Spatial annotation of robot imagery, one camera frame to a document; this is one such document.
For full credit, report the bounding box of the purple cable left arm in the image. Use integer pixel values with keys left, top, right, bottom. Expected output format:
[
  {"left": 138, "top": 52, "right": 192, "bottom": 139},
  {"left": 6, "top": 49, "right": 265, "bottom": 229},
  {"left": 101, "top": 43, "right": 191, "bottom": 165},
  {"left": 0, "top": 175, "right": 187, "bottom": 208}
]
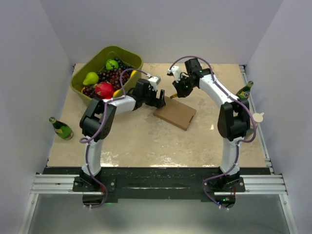
[{"left": 79, "top": 68, "right": 153, "bottom": 209}]

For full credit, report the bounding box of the green pear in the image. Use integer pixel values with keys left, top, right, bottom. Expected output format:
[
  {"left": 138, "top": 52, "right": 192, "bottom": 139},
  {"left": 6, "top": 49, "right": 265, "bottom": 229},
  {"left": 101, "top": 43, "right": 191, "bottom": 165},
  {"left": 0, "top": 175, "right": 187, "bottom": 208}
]
[{"left": 82, "top": 72, "right": 99, "bottom": 86}]

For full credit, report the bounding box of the red dragon fruit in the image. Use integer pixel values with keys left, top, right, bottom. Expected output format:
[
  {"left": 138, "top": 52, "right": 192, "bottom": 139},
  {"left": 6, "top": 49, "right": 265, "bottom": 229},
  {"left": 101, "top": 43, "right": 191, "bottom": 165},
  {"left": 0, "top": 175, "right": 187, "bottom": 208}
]
[{"left": 95, "top": 82, "right": 114, "bottom": 99}]

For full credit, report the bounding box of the green glass bottle left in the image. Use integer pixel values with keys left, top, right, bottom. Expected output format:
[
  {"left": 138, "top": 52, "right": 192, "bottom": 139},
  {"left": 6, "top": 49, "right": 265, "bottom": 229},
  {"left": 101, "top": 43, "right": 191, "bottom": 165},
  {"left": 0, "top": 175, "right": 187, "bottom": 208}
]
[{"left": 49, "top": 117, "right": 74, "bottom": 140}]

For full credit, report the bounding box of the green apple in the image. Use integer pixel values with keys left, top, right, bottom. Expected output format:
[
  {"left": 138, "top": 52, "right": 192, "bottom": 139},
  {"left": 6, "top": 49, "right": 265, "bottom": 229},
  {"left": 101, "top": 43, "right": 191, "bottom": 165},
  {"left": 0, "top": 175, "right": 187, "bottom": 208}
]
[{"left": 105, "top": 59, "right": 119, "bottom": 70}]

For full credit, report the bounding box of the green glass bottle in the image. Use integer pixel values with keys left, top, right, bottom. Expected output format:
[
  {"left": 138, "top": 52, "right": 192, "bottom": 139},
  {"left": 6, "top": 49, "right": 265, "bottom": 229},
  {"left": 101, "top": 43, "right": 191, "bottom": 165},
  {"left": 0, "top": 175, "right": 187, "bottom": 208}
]
[
  {"left": 236, "top": 81, "right": 254, "bottom": 99},
  {"left": 49, "top": 117, "right": 74, "bottom": 140}
]

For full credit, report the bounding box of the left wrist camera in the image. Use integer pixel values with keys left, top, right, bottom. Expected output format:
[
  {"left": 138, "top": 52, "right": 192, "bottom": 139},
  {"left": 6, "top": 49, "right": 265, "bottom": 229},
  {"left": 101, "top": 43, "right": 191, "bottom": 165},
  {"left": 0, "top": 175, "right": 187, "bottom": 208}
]
[{"left": 148, "top": 76, "right": 161, "bottom": 90}]

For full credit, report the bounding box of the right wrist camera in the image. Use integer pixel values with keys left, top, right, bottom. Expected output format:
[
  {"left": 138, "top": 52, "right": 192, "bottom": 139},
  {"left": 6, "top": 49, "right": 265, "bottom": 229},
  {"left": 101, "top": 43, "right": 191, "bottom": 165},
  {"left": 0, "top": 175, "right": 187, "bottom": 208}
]
[{"left": 167, "top": 65, "right": 182, "bottom": 83}]

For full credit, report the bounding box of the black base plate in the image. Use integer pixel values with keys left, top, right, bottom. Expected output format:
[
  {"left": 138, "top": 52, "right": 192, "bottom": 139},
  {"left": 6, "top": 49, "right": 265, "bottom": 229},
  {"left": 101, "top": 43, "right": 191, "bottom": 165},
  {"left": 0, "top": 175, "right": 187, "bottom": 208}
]
[{"left": 65, "top": 167, "right": 246, "bottom": 204}]

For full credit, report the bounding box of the green glass bottle right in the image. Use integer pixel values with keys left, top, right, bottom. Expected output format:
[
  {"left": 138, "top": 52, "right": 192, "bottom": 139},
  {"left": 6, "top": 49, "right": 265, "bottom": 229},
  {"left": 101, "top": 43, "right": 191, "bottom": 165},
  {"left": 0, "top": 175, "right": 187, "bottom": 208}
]
[{"left": 236, "top": 81, "right": 254, "bottom": 99}]

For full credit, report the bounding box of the yellow fruit at basket edge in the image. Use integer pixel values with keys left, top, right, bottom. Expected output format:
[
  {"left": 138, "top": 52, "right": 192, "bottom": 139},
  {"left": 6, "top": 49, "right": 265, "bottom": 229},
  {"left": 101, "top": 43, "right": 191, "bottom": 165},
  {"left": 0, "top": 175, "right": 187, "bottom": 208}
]
[{"left": 113, "top": 89, "right": 120, "bottom": 97}]

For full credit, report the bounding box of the small dark grape bunch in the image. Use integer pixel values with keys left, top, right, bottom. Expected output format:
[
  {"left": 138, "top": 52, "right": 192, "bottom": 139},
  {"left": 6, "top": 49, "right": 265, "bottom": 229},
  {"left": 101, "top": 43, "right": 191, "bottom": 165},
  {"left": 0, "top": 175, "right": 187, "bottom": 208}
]
[{"left": 81, "top": 85, "right": 96, "bottom": 98}]

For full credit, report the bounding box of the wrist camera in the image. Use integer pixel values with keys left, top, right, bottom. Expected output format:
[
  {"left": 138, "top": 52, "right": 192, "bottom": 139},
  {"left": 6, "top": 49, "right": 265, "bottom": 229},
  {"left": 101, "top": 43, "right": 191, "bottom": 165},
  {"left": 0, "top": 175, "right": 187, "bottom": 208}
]
[
  {"left": 148, "top": 76, "right": 161, "bottom": 90},
  {"left": 167, "top": 65, "right": 182, "bottom": 83}
]

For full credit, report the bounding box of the brown cardboard express box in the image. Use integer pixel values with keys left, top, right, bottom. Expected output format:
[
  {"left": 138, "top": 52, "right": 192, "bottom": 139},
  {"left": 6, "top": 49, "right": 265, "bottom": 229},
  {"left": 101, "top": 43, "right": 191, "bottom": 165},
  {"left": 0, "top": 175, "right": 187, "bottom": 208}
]
[{"left": 154, "top": 96, "right": 196, "bottom": 131}]

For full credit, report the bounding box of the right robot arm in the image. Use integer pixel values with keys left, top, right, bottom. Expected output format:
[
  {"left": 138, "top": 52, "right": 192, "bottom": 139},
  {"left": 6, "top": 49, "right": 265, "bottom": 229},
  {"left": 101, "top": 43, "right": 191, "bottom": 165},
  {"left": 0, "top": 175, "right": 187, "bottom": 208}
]
[{"left": 167, "top": 57, "right": 251, "bottom": 192}]

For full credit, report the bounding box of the olive green plastic basket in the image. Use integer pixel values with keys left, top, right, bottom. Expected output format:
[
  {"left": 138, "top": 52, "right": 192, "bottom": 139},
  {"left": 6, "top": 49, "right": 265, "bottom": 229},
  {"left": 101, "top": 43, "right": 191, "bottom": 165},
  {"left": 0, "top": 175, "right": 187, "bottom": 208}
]
[{"left": 70, "top": 45, "right": 143, "bottom": 104}]

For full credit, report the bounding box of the red grape bunch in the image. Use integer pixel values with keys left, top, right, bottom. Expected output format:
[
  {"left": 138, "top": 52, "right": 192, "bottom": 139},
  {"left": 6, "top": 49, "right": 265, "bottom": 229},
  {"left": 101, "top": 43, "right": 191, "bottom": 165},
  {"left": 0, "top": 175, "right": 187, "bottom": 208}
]
[{"left": 97, "top": 69, "right": 123, "bottom": 91}]

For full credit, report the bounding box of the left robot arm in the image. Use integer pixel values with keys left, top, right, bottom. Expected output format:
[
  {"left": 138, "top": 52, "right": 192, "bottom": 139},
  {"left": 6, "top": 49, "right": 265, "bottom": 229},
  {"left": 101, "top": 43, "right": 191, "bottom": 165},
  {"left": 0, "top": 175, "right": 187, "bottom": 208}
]
[{"left": 79, "top": 76, "right": 166, "bottom": 191}]

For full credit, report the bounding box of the dark blue grape bunch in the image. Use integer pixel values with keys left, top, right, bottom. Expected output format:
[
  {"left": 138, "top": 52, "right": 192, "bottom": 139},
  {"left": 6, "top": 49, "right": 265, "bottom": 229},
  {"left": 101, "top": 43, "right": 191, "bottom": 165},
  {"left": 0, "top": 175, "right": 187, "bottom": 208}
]
[{"left": 114, "top": 57, "right": 132, "bottom": 71}]

